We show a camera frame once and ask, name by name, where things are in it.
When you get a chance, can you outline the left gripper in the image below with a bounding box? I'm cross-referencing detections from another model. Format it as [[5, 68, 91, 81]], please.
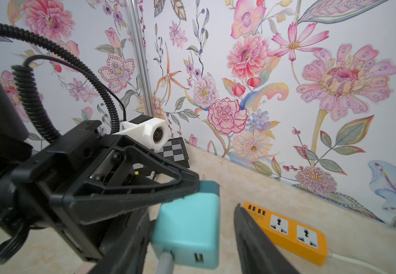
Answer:
[[11, 121, 200, 262]]

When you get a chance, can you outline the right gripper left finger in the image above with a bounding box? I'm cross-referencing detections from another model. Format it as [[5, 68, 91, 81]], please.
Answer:
[[90, 208, 152, 274]]

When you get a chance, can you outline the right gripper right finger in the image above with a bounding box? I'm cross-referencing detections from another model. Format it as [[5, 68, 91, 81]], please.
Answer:
[[234, 205, 298, 274]]

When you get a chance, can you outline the orange power strip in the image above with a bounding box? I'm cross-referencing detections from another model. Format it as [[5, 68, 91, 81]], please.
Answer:
[[244, 202, 328, 267]]

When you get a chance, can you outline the teal USB charger plug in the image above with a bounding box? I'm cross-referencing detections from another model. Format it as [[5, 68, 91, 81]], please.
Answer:
[[151, 180, 221, 274]]

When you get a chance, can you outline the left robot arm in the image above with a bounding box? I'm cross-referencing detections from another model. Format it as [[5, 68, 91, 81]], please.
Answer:
[[0, 24, 200, 273]]

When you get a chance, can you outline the black white checkerboard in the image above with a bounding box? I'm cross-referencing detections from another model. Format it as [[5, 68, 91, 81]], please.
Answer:
[[133, 138, 190, 179]]

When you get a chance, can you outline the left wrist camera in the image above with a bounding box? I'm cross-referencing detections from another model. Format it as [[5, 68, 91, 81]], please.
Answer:
[[115, 115, 170, 151]]

